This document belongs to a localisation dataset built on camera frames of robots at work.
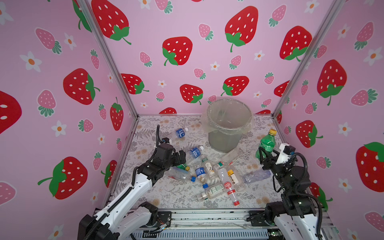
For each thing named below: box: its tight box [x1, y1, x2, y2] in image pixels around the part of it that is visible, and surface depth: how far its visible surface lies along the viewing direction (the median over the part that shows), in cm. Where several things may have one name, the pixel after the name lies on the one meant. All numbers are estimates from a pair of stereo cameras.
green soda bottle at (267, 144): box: [255, 129, 277, 160], surface depth 66 cm
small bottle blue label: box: [195, 167, 208, 184], surface depth 88 cm
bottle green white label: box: [197, 183, 225, 202], surface depth 80 cm
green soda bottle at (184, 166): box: [176, 163, 190, 171], surface depth 90 cm
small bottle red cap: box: [227, 189, 240, 206], surface depth 80 cm
